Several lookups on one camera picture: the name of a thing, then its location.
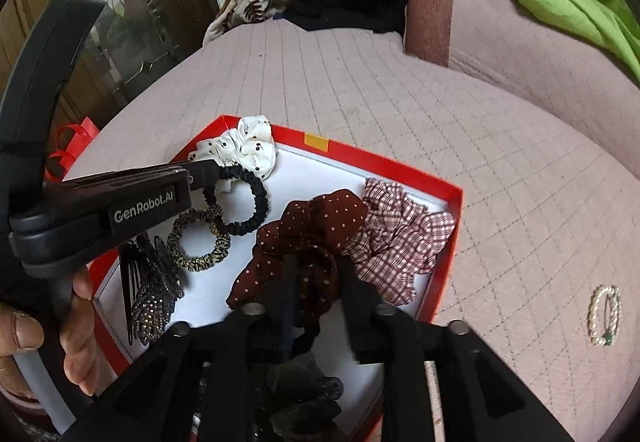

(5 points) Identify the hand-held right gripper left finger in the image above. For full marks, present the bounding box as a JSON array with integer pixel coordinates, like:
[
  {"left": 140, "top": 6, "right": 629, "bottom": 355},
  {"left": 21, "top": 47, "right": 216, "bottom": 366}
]
[{"left": 60, "top": 257, "right": 306, "bottom": 442}]

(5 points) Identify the red ribbon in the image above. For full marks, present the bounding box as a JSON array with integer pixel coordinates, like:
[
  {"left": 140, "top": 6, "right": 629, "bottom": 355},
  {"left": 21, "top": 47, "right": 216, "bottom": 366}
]
[{"left": 44, "top": 117, "right": 101, "bottom": 183}]

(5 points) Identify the pearl bracelet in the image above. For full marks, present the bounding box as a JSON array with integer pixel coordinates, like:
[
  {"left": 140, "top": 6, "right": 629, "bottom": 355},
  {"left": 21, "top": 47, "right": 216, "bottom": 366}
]
[{"left": 587, "top": 285, "right": 623, "bottom": 348}]

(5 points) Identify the dark grey satin scrunchie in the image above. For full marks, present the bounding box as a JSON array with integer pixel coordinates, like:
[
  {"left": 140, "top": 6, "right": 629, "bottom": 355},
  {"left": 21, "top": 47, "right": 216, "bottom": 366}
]
[{"left": 252, "top": 354, "right": 351, "bottom": 442}]

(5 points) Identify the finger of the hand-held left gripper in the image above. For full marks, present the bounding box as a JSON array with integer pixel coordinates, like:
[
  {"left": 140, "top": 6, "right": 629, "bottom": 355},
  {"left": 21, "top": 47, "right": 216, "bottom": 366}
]
[{"left": 172, "top": 159, "right": 222, "bottom": 195}]

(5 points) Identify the red gift box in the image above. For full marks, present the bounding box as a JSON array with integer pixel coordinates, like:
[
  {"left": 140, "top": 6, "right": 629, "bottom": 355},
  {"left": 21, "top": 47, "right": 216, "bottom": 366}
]
[{"left": 87, "top": 113, "right": 463, "bottom": 442}]

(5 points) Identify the person's left hand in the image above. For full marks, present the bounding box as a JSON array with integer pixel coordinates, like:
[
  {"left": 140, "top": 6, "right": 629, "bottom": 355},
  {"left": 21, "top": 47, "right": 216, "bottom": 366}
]
[{"left": 0, "top": 267, "right": 103, "bottom": 403}]

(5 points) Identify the dark red polka dot scrunchie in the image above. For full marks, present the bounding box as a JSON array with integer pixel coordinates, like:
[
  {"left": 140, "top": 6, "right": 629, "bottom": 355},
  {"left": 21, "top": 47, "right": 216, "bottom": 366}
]
[{"left": 226, "top": 189, "right": 371, "bottom": 323}]

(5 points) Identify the white polka dot scrunchie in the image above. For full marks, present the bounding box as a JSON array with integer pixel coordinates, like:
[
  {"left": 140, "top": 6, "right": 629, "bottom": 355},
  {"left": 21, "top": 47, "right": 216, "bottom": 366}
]
[{"left": 189, "top": 116, "right": 278, "bottom": 180}]

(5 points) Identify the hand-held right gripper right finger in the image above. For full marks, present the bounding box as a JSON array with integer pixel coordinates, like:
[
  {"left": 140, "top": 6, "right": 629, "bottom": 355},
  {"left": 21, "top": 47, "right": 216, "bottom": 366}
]
[{"left": 342, "top": 259, "right": 576, "bottom": 442}]

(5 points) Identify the leopard print hair tie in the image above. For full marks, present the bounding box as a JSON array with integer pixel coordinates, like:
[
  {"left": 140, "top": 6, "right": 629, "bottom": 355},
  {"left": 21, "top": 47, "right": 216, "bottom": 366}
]
[{"left": 167, "top": 205, "right": 232, "bottom": 272}]

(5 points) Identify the pink bolster cushion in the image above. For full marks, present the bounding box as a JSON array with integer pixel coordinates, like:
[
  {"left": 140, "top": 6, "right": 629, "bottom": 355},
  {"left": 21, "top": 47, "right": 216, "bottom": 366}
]
[{"left": 402, "top": 0, "right": 640, "bottom": 158}]

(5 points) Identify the black hair tie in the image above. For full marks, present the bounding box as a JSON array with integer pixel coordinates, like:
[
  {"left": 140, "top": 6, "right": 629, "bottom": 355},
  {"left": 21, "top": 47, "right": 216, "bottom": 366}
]
[{"left": 202, "top": 165, "right": 269, "bottom": 234}]

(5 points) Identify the red plaid scrunchie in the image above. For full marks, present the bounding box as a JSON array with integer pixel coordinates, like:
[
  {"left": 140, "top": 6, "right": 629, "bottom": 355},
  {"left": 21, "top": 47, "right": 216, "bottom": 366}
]
[{"left": 345, "top": 178, "right": 457, "bottom": 307}]

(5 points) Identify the rhinestone butterfly hair clip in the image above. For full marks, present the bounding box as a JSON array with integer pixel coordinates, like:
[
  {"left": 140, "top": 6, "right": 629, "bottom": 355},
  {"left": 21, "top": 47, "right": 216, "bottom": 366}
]
[{"left": 137, "top": 235, "right": 185, "bottom": 303}]

